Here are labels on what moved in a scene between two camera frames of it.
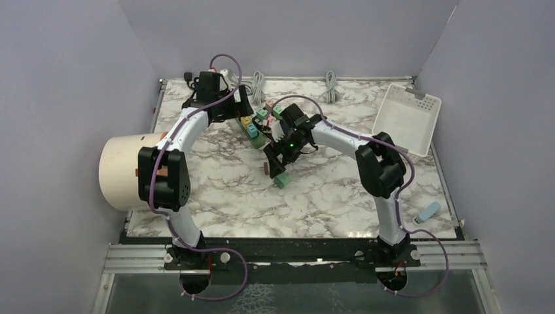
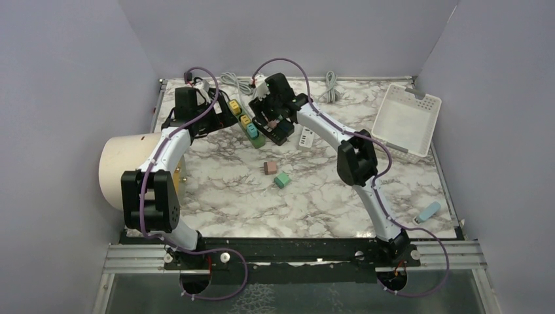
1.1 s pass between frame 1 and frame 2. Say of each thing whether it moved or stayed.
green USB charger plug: stayed
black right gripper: moved
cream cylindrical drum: stayed
